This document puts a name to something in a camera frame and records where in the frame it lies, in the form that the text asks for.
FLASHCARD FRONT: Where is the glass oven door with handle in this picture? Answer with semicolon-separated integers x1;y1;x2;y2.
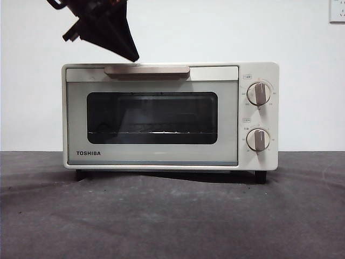
65;65;239;166

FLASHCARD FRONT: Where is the cream Toshiba toaster oven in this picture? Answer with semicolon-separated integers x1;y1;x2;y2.
61;61;280;185

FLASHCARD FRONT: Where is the cream round oven knob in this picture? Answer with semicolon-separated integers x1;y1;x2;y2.
247;82;272;106
246;128;271;152

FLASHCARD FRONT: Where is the dark grey felt table mat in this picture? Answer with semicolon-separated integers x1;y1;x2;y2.
0;151;345;259

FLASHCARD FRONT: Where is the metal wire oven rack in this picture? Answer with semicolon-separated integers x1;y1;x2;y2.
88;122;216;135

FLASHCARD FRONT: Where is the white wall socket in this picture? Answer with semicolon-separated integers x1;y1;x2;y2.
329;0;345;24

